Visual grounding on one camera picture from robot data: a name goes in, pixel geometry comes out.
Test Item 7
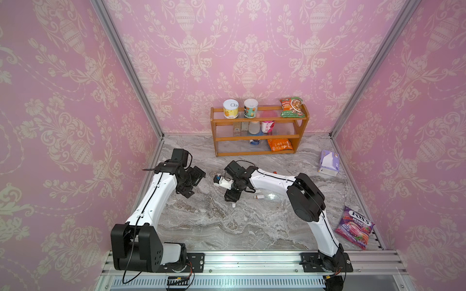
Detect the green red snack packet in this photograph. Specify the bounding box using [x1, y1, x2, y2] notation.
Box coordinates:
[280, 97, 306, 118]

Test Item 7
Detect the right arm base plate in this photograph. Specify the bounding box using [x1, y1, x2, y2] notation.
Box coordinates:
[299, 251, 354, 274]

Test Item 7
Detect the wooden shelf rack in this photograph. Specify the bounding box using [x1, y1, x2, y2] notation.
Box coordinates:
[210, 105, 309, 156]

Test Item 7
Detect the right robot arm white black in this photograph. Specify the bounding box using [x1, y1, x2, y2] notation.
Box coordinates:
[214, 161, 351, 273]

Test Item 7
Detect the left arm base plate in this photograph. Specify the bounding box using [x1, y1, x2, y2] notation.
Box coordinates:
[158, 253, 205, 273]

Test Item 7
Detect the orange snack bag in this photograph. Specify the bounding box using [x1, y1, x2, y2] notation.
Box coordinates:
[268, 138, 294, 152]

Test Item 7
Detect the pink white cup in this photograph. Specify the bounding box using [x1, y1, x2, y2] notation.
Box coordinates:
[261, 121, 275, 133]

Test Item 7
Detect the purple candy bag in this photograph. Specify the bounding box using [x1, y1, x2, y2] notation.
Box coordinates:
[336, 206, 375, 250]

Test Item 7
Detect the green orange can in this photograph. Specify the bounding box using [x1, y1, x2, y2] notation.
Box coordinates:
[243, 98, 258, 118]

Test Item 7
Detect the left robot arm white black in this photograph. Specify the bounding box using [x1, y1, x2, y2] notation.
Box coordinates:
[110, 149, 206, 273]

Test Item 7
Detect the aluminium front rail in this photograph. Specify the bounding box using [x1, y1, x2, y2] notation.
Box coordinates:
[98, 250, 408, 277]

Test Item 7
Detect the purple tissue box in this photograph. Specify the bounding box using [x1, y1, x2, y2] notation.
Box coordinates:
[317, 150, 340, 177]

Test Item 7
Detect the white plastic bottle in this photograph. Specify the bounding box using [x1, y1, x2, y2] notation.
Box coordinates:
[248, 121, 260, 135]

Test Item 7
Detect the yellow white can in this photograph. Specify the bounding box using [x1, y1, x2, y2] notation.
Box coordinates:
[223, 99, 239, 119]

